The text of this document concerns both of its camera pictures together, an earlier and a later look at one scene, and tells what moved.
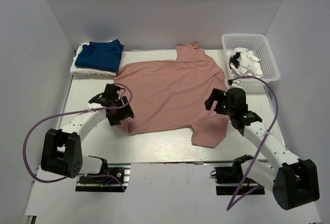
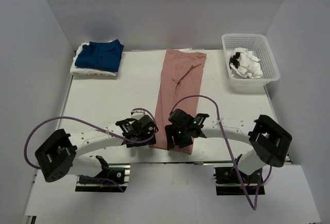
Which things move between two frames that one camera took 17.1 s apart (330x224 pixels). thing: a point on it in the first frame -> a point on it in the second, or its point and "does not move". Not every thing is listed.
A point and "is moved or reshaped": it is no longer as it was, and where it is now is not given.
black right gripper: (217, 95) -> (170, 130)
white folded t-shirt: (75, 70) does not move
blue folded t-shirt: (103, 55) does not move
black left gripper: (127, 112) -> (149, 140)
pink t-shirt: (170, 95) is moved or reshaped
